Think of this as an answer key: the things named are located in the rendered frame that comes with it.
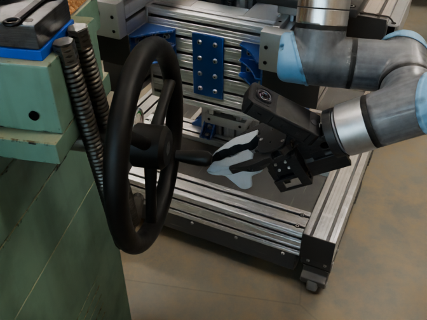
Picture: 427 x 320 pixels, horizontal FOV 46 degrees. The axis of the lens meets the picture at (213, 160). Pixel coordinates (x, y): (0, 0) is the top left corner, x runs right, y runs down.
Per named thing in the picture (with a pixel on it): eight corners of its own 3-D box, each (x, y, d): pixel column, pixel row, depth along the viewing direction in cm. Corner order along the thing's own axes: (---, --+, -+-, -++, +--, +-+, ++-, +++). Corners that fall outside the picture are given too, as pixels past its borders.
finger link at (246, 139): (224, 181, 83) (274, 169, 78) (206, 155, 80) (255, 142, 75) (229, 167, 85) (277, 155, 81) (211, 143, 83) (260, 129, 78)
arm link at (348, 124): (359, 118, 64) (359, 82, 70) (326, 129, 66) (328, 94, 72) (380, 159, 68) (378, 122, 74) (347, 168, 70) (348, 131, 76)
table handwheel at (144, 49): (118, 270, 52) (155, 0, 54) (-57, 244, 55) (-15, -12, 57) (176, 247, 81) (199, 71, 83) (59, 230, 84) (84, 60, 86)
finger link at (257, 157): (232, 181, 74) (286, 161, 71) (227, 174, 74) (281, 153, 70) (235, 160, 78) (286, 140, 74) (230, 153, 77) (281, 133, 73)
